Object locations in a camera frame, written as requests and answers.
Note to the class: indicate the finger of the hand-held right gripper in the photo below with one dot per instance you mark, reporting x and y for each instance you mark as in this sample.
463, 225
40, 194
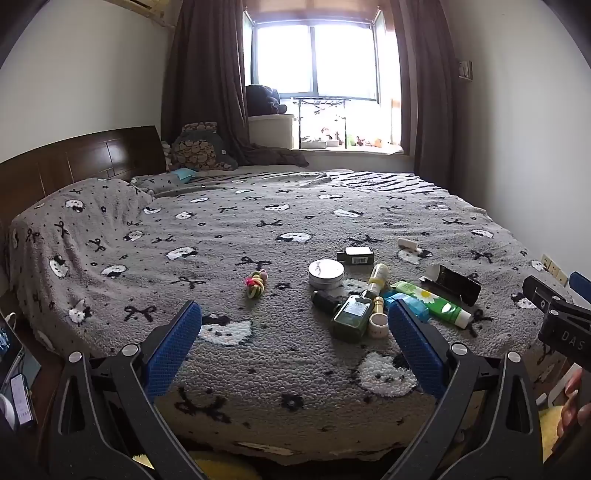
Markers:
542, 295
582, 286

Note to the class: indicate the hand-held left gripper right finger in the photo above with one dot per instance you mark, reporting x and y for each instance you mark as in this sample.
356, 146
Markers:
415, 350

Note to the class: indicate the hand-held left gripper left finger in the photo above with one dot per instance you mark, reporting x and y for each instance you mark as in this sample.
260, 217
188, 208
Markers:
178, 346

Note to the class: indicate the blue packet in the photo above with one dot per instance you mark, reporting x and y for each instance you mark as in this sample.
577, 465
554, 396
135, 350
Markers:
418, 310

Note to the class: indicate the green daisy print tube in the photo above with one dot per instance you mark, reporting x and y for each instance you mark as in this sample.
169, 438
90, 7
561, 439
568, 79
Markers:
429, 300

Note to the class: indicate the green glass bottle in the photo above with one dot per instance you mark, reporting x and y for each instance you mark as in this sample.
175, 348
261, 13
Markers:
353, 316

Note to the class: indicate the small dark bottle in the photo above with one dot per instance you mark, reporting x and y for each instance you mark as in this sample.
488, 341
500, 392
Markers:
323, 302

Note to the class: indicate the person's right hand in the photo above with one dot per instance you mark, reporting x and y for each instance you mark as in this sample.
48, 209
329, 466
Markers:
575, 408

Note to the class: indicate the black open box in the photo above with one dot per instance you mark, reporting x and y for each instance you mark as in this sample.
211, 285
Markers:
455, 281

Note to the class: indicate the yellow plastic bottle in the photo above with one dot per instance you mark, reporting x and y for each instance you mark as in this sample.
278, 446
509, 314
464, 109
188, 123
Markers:
377, 277

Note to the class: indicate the yellow fluffy cloth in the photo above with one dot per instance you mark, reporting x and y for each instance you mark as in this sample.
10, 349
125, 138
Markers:
551, 429
221, 468

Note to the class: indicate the small white eraser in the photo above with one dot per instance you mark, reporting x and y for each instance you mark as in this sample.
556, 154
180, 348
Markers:
410, 244

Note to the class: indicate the dark green box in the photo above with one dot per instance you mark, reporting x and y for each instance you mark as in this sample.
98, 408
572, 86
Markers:
358, 255

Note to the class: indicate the round silver tin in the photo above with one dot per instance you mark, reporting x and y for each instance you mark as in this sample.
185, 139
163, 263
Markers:
325, 274

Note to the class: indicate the wooden nightstand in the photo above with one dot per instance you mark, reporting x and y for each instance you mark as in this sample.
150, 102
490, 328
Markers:
44, 369

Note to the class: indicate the grey cat print blanket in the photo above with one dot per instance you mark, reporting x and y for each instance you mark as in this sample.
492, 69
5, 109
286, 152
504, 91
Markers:
277, 230

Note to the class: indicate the smartphone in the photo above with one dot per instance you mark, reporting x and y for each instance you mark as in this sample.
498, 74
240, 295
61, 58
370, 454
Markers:
21, 399

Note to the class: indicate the tablet screen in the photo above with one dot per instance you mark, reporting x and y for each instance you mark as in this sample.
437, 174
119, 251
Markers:
9, 341

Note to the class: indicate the zebra striped sheet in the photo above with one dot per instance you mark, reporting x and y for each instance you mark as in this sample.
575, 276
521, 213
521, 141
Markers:
383, 182

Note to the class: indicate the teal cloth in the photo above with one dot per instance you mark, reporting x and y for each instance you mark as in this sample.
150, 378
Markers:
184, 174

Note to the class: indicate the small plush toy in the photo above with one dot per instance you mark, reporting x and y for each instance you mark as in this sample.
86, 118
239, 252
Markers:
167, 151

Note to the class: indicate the patterned dark cushion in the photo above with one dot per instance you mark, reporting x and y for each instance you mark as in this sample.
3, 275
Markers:
198, 145

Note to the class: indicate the brown throw blanket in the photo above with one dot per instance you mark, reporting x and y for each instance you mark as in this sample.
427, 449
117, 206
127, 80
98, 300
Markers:
277, 157

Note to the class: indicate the wooden headboard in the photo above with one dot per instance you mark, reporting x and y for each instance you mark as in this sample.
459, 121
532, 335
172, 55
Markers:
69, 157

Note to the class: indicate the row of small figurines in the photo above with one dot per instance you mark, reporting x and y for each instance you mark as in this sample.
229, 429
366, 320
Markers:
355, 141

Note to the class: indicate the white storage box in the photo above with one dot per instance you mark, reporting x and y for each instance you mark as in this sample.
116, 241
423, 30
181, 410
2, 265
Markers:
270, 131

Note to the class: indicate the brown curtain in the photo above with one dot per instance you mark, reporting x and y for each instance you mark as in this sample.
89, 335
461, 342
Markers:
207, 78
425, 83

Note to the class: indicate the dark clothes pile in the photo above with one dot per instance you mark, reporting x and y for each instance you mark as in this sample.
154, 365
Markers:
263, 99

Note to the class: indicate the metal drying rack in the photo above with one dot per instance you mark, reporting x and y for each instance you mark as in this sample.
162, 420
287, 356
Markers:
323, 104

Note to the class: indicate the window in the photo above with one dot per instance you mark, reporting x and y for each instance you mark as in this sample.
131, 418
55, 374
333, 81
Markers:
318, 60

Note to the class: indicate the air conditioner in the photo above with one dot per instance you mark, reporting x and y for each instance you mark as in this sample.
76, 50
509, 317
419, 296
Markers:
154, 11

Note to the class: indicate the wall outlets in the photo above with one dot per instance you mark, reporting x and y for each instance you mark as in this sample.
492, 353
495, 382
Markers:
554, 268

